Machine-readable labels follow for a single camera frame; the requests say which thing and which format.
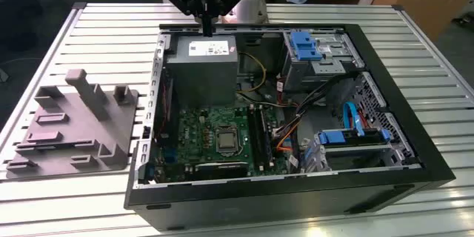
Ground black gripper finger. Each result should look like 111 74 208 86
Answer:
155 0 210 37
207 0 250 38

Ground black RAM stick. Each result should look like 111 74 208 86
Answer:
16 140 93 149

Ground black RAM slot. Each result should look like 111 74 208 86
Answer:
247 104 264 172

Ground blue drive latch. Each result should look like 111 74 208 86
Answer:
290 31 323 62

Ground grey power supply unit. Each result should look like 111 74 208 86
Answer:
164 36 239 108

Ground silver drive cage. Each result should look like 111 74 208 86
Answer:
282 30 367 91

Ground green motherboard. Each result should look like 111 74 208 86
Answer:
154 103 296 184

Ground black CPU socket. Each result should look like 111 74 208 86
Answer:
212 125 243 158

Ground silver CPU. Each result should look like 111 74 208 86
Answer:
216 132 238 149

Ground grey parts rack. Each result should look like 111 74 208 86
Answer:
5 69 145 180

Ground hard disk in blue carrier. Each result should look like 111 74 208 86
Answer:
316 128 391 147

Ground black graphics card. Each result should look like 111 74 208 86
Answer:
194 161 248 180

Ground silver disk bay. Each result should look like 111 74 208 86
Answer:
299 131 411 173

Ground black open PC case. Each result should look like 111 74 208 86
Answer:
123 23 457 232

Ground yellow wire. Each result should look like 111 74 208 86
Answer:
236 51 267 93

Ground black wire bundle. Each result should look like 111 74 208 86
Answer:
274 70 360 138

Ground orange wires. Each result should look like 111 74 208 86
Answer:
275 134 296 153

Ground blue flat wire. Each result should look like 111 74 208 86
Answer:
343 101 367 137

